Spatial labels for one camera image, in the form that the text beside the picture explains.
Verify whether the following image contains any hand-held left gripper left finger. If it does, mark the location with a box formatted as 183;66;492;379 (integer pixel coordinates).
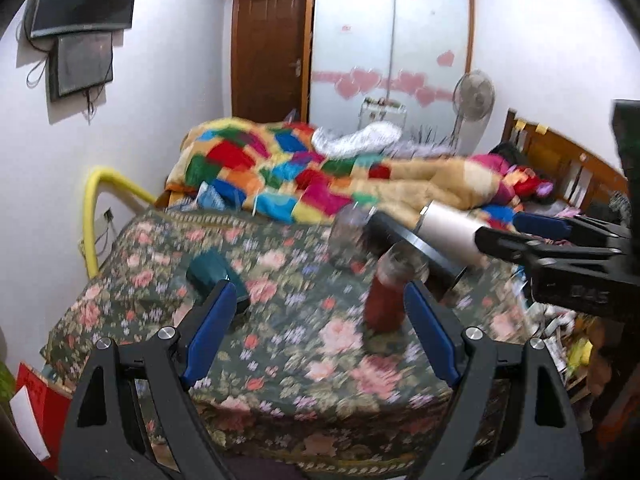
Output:
59;281;238;480

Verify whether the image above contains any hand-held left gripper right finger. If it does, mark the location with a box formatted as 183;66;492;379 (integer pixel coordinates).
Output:
404;281;587;480

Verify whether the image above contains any brown wooden door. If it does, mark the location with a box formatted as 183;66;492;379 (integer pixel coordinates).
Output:
231;0;310;125

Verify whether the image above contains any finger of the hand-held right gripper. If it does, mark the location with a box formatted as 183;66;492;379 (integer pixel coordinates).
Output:
474;226;623;267
514;211;633;241

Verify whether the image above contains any red-filled glass jar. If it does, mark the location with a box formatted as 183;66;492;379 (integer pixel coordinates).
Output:
363;241;430;334

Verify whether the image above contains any white crumpled cloth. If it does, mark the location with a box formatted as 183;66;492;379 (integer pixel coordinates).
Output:
311;121;403;157

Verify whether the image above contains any wooden bed headboard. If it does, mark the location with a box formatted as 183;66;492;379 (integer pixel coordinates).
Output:
501;108;632;211

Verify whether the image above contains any frosted wardrobe with pink hearts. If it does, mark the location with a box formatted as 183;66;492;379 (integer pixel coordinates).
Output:
307;0;475;133

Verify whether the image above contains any colourful patchwork quilt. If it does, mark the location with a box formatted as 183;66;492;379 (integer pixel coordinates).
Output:
165;117;556;225

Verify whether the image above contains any black wall television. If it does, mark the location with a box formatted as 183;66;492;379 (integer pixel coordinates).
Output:
27;0;141;40

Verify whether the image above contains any floral bed blanket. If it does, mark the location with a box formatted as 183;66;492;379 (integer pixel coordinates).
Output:
42;208;538;466

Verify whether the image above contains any red box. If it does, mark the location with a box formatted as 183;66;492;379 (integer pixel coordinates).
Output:
10;361;76;471

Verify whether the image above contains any clear glass jar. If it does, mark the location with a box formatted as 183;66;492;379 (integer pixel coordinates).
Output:
331;201;377;271

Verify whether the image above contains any white standing fan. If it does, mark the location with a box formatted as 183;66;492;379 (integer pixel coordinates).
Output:
450;70;497;146

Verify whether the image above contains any white wire rack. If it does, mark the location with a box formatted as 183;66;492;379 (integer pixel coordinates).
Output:
359;97;408;131

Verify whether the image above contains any yellow bed rail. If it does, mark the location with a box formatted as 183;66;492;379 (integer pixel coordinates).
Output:
82;170;158;279

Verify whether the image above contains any dark teal pouch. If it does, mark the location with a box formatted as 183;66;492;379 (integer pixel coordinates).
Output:
186;250;251;317

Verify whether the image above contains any small wall monitor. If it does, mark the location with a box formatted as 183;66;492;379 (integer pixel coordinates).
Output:
47;30;115;103

